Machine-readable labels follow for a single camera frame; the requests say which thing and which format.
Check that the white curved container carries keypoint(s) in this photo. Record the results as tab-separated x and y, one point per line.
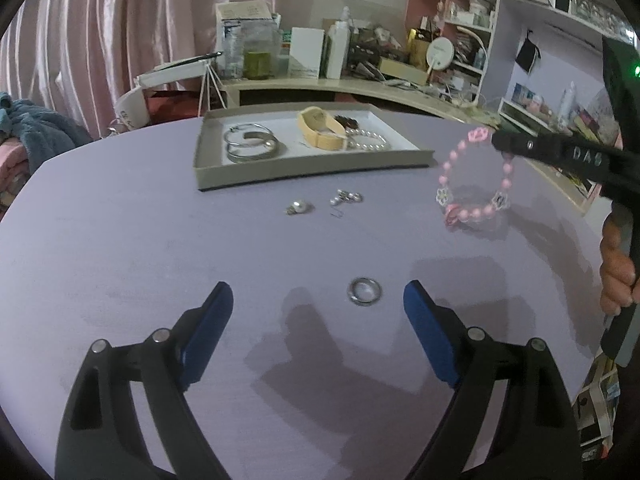
130	110

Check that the pink curtain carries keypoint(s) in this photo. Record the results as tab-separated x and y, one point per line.
100	25

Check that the grey tray box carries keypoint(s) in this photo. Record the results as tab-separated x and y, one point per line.
310	172

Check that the round white mirror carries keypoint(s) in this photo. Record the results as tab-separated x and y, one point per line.
440	54

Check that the clear acrylic organizer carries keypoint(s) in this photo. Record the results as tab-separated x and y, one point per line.
380	40

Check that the pink blanket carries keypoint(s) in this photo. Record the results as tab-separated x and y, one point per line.
12	165

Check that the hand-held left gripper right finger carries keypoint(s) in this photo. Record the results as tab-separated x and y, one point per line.
430	330

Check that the pink and white shelf unit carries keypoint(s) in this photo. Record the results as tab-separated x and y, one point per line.
492	15

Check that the tall white bottle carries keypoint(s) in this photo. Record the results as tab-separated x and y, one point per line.
337	50

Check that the white flat board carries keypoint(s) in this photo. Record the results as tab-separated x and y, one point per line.
175	70

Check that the clear box with paper label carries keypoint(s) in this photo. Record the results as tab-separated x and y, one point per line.
245	17

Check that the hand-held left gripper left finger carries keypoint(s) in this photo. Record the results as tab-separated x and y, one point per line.
210	330

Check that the beige flat box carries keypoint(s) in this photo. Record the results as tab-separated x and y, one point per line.
400	71

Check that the white desktop drawer organizer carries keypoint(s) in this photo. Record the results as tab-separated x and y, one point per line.
525	115

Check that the white spray bottle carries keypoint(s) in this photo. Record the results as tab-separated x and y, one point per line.
567	102

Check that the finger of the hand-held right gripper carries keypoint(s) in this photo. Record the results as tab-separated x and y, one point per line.
550	152

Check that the blue fluffy blanket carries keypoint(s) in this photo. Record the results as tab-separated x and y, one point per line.
45	125

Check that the person's right hand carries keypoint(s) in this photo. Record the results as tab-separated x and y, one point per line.
615	270

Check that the thin silver bangle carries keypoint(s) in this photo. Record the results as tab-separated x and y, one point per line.
234	131

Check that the clear box of figures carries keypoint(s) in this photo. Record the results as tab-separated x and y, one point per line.
597	7

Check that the black hanging pouch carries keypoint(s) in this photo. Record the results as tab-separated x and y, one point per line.
527	55

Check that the white carton box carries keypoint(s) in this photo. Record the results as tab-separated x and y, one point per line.
306	52

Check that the small pearl cluster earring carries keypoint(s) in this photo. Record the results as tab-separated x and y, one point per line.
345	195

